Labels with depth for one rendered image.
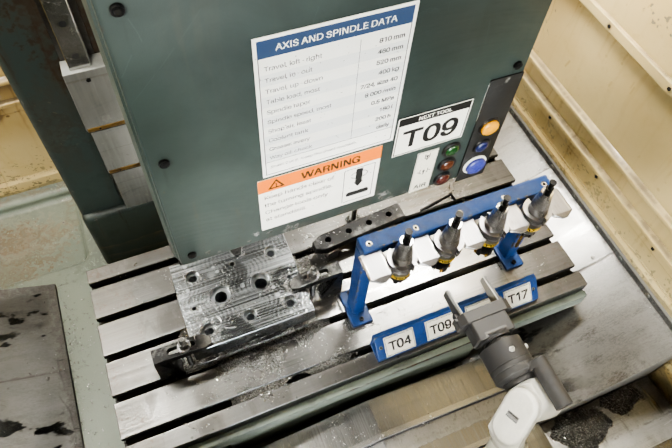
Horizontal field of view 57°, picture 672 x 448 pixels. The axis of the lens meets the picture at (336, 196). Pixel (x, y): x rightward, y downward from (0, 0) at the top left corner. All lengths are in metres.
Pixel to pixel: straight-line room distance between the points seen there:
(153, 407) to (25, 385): 0.47
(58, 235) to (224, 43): 1.69
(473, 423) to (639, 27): 1.04
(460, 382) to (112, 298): 0.91
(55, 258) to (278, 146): 1.54
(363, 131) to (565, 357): 1.25
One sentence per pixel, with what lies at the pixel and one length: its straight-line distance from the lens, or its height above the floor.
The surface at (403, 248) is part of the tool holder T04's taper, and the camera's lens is 1.21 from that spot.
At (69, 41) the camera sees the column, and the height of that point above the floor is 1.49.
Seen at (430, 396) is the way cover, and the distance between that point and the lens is 1.66.
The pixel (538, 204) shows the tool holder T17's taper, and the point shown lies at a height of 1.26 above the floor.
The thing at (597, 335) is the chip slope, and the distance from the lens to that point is 1.84.
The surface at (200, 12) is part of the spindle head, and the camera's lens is 0.51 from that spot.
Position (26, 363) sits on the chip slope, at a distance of 1.90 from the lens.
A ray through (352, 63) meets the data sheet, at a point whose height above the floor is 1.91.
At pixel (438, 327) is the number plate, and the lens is 1.53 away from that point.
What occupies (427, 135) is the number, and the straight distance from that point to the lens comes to 0.76.
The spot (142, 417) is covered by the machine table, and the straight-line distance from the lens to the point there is 1.52.
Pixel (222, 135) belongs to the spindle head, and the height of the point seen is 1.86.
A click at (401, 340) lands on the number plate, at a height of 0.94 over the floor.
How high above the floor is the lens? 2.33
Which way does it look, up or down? 56 degrees down
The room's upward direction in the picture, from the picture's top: 5 degrees clockwise
